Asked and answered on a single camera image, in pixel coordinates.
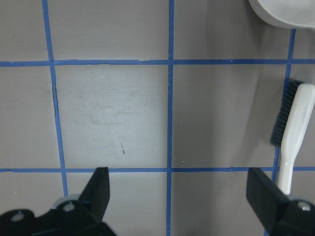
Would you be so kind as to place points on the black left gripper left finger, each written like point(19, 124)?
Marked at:
point(74, 215)

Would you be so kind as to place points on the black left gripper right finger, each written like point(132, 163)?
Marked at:
point(279, 214)

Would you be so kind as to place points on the beige hand brush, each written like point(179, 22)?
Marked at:
point(290, 127)

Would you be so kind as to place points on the beige dustpan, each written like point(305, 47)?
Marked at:
point(289, 14)

